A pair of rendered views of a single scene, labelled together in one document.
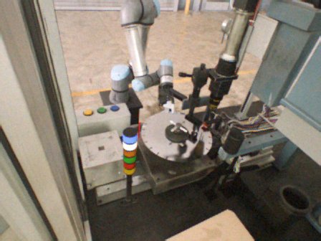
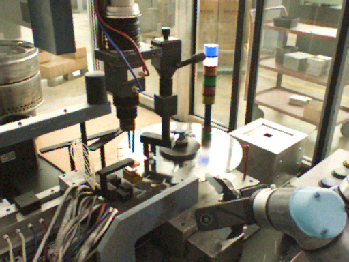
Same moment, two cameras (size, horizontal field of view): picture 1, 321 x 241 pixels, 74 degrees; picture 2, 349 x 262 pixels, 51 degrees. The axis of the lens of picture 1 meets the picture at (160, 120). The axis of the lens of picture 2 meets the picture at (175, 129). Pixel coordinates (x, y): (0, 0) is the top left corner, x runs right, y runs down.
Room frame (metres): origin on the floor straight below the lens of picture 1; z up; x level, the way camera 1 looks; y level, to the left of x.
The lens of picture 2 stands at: (1.56, -0.33, 1.42)
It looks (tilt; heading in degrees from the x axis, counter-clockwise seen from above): 26 degrees down; 164
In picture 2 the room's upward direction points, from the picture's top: 1 degrees clockwise
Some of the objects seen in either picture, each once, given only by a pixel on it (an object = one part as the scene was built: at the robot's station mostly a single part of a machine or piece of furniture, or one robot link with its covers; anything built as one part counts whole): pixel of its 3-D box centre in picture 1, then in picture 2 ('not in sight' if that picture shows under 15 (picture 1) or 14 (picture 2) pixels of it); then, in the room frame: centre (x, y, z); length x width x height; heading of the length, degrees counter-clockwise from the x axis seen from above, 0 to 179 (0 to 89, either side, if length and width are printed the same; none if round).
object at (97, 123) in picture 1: (103, 123); (330, 196); (0.87, 0.31, 0.82); 0.28 x 0.11 x 0.15; 118
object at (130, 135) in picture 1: (130, 135); (210, 50); (0.48, 0.09, 1.14); 0.05 x 0.04 x 0.03; 28
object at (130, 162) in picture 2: (211, 125); (119, 177); (0.82, -0.26, 0.95); 0.10 x 0.03 x 0.07; 118
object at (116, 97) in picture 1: (120, 92); not in sight; (1.23, 0.30, 0.80); 0.15 x 0.15 x 0.10
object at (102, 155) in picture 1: (102, 158); (265, 155); (0.62, 0.24, 0.82); 0.18 x 0.18 x 0.15; 28
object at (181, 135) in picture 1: (177, 131); (179, 144); (0.73, -0.08, 0.96); 0.11 x 0.11 x 0.03
